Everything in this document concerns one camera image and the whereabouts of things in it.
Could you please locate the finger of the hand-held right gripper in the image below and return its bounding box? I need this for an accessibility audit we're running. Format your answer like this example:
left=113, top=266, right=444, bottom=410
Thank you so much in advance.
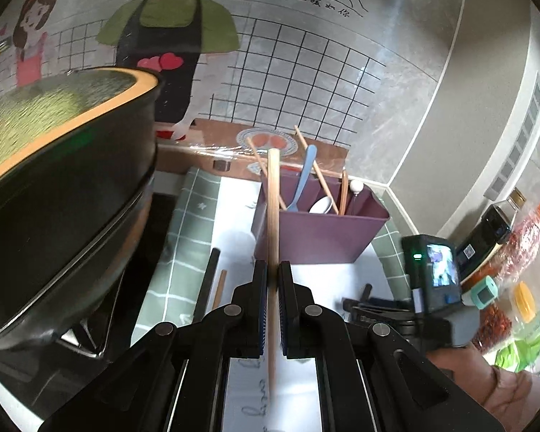
left=361, top=283, right=415, bottom=310
left=341, top=297, right=417, bottom=325

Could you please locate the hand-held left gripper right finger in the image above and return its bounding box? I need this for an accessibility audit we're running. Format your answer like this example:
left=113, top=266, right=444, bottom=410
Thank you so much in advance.
left=278, top=260, right=508, bottom=432

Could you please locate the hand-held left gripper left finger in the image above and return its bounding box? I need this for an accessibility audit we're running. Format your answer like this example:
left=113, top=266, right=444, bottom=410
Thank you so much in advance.
left=38, top=261, right=269, bottom=432

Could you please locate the purple utensil holder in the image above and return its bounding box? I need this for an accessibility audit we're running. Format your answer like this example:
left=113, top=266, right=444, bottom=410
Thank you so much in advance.
left=251, top=165, right=392, bottom=266

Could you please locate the wooden chopstick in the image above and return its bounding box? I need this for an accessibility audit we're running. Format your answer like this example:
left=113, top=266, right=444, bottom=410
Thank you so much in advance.
left=211, top=269, right=228, bottom=312
left=246, top=136, right=288, bottom=212
left=338, top=168, right=350, bottom=216
left=294, top=125, right=340, bottom=216
left=266, top=148, right=282, bottom=397

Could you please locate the person's right forearm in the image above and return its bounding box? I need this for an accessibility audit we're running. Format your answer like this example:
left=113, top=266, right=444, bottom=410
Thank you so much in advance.
left=476, top=364, right=540, bottom=432

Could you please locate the person's right hand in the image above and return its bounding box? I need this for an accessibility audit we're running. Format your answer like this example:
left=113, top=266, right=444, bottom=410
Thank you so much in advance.
left=427, top=347, right=496, bottom=409

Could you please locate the teal and white container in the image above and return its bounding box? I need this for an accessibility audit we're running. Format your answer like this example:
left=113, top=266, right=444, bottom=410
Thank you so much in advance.
left=461, top=275, right=500, bottom=311

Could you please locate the black chopstick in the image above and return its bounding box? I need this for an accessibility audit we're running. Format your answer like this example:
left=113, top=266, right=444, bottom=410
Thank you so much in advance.
left=192, top=247, right=221, bottom=325

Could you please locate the jar with yellow lid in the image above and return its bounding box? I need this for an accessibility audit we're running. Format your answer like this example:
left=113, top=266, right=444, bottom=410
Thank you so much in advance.
left=472, top=301, right=514, bottom=354

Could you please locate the dark sauce bottle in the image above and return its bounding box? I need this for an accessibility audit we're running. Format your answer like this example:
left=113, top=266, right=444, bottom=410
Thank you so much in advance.
left=458, top=186, right=528, bottom=280

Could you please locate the yellow-capped bottle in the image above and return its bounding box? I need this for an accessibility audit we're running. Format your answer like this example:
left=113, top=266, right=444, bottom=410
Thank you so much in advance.
left=512, top=281, right=540, bottom=348

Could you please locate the white paper sheet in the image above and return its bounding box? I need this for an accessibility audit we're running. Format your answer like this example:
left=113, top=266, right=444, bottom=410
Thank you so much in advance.
left=132, top=175, right=397, bottom=432

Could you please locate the green plastic bag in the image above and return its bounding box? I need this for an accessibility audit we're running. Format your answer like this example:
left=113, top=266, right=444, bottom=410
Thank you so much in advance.
left=494, top=324, right=540, bottom=375

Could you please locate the orange-capped chili bottle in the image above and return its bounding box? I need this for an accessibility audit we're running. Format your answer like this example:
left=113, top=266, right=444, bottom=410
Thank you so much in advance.
left=472, top=201, right=540, bottom=289

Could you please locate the green checked cloth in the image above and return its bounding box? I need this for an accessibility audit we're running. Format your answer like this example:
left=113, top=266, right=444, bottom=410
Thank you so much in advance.
left=130, top=166, right=417, bottom=347

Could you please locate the black gas stove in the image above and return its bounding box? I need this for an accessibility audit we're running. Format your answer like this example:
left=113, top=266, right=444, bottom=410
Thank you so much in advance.
left=0, top=189, right=181, bottom=428

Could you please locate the blue spoon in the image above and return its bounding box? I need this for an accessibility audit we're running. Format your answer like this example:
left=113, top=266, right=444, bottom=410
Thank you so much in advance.
left=287, top=144, right=318, bottom=212

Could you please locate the black wok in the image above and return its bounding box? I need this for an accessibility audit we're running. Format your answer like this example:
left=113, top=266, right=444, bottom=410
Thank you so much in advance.
left=0, top=67, right=165, bottom=352

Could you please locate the cartoon wall poster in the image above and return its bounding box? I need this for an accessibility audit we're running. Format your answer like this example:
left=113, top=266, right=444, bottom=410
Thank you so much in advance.
left=0, top=0, right=415, bottom=185

